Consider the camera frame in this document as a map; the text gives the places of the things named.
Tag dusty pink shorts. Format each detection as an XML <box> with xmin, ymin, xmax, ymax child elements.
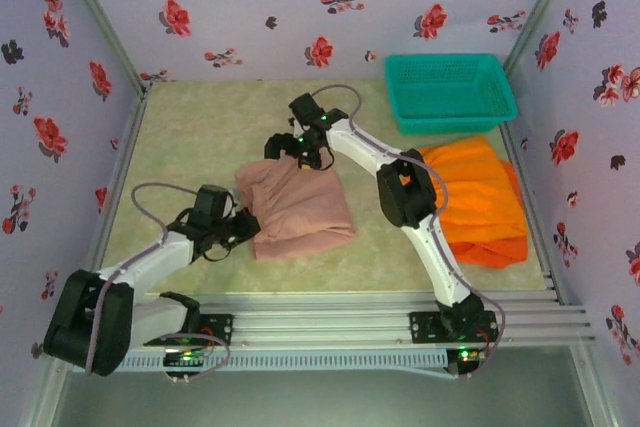
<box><xmin>234</xmin><ymin>156</ymin><xmax>359</xmax><ymax>262</ymax></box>

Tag light orange shorts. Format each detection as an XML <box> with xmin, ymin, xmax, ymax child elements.
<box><xmin>413</xmin><ymin>134</ymin><xmax>527</xmax><ymax>247</ymax></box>

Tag red-orange shorts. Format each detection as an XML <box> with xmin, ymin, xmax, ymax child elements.
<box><xmin>447</xmin><ymin>160</ymin><xmax>531</xmax><ymax>270</ymax></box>

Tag teal plastic basket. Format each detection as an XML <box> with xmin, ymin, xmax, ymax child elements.
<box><xmin>383</xmin><ymin>53</ymin><xmax>520</xmax><ymax>136</ymax></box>

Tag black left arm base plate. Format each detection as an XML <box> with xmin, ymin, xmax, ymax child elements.
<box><xmin>197</xmin><ymin>313</ymin><xmax>235</xmax><ymax>348</ymax></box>

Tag aluminium table side rail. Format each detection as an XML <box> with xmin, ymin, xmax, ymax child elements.
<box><xmin>499</xmin><ymin>121</ymin><xmax>569</xmax><ymax>306</ymax></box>
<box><xmin>74</xmin><ymin>86</ymin><xmax>151</xmax><ymax>311</ymax></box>

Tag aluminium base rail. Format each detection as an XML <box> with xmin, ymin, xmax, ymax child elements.
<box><xmin>49</xmin><ymin>291</ymin><xmax>597</xmax><ymax>348</ymax></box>

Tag white slotted cable duct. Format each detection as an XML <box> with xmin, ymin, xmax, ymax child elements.
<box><xmin>69</xmin><ymin>349</ymin><xmax>449</xmax><ymax>374</ymax></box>

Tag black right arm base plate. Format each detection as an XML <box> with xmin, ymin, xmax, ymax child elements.
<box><xmin>408</xmin><ymin>310</ymin><xmax>501</xmax><ymax>346</ymax></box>

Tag aluminium frame post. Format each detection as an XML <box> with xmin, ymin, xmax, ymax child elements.
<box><xmin>569</xmin><ymin>346</ymin><xmax>619</xmax><ymax>427</ymax></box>
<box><xmin>14</xmin><ymin>366</ymin><xmax>71</xmax><ymax>427</ymax></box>
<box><xmin>502</xmin><ymin>0</ymin><xmax>590</xmax><ymax>73</ymax></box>
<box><xmin>47</xmin><ymin>0</ymin><xmax>154</xmax><ymax>96</ymax></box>

